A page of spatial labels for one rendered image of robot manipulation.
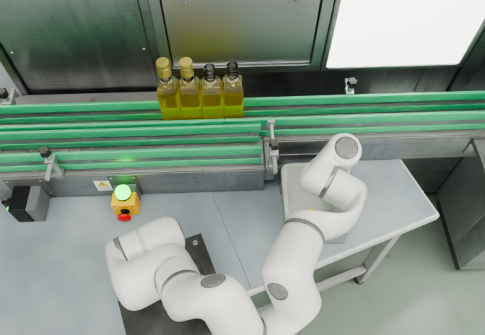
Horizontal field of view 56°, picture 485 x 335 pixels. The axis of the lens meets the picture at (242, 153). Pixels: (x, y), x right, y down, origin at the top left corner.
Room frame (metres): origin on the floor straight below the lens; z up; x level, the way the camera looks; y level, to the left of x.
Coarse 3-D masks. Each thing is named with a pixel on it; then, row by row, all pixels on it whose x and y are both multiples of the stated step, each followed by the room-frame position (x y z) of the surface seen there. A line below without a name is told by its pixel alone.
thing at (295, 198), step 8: (288, 168) 0.69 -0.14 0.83; (296, 168) 0.69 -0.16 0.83; (288, 176) 0.68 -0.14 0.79; (296, 176) 0.69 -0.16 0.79; (288, 184) 0.67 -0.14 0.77; (296, 184) 0.67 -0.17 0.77; (288, 192) 0.64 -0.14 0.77; (296, 192) 0.64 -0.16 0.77; (304, 192) 0.64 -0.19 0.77; (288, 200) 0.61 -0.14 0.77; (296, 200) 0.61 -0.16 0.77; (304, 200) 0.61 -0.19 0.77; (312, 200) 0.61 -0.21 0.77; (320, 200) 0.61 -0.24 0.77; (288, 208) 0.55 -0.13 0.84; (296, 208) 0.59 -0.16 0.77; (304, 208) 0.59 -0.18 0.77; (320, 208) 0.59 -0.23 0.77; (328, 208) 0.59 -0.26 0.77; (336, 208) 0.58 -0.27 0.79
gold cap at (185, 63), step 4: (180, 60) 0.81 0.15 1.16; (184, 60) 0.81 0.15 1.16; (188, 60) 0.81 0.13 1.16; (180, 64) 0.79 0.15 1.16; (184, 64) 0.79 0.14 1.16; (188, 64) 0.79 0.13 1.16; (192, 64) 0.80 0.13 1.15; (180, 68) 0.79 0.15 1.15; (184, 68) 0.79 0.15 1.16; (188, 68) 0.79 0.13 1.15; (192, 68) 0.80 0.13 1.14; (180, 72) 0.79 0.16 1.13; (184, 72) 0.79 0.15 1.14; (188, 72) 0.79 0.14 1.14; (192, 72) 0.80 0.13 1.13; (184, 76) 0.79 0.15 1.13; (188, 76) 0.79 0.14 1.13; (192, 76) 0.79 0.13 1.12
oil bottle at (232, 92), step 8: (224, 80) 0.81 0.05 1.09; (240, 80) 0.81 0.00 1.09; (224, 88) 0.79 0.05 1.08; (232, 88) 0.78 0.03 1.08; (240, 88) 0.79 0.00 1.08; (224, 96) 0.78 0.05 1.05; (232, 96) 0.78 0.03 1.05; (240, 96) 0.78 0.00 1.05; (224, 104) 0.78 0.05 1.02; (232, 104) 0.78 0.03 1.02; (240, 104) 0.78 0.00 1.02; (224, 112) 0.78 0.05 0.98; (232, 112) 0.78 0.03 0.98; (240, 112) 0.78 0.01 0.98; (224, 120) 0.78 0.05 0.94
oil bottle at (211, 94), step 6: (204, 78) 0.81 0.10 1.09; (216, 78) 0.81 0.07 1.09; (204, 84) 0.79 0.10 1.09; (210, 84) 0.79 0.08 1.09; (216, 84) 0.79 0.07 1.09; (204, 90) 0.78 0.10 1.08; (210, 90) 0.78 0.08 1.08; (216, 90) 0.78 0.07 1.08; (204, 96) 0.77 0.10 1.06; (210, 96) 0.77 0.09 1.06; (216, 96) 0.78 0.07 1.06; (204, 102) 0.77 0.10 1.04; (210, 102) 0.77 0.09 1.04; (216, 102) 0.78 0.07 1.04; (204, 108) 0.77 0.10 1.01; (210, 108) 0.77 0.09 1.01; (216, 108) 0.78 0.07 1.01; (222, 108) 0.78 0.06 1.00; (204, 114) 0.77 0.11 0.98; (210, 114) 0.77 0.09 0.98; (216, 114) 0.78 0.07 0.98; (222, 114) 0.78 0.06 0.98
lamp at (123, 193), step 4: (116, 188) 0.61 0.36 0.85; (120, 188) 0.61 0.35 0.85; (124, 188) 0.61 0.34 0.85; (128, 188) 0.61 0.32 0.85; (116, 192) 0.60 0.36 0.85; (120, 192) 0.60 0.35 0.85; (124, 192) 0.60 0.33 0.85; (128, 192) 0.60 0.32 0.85; (116, 196) 0.59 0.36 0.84; (120, 196) 0.59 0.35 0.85; (124, 196) 0.59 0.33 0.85; (128, 196) 0.59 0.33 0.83; (120, 200) 0.58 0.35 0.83; (124, 200) 0.58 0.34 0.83
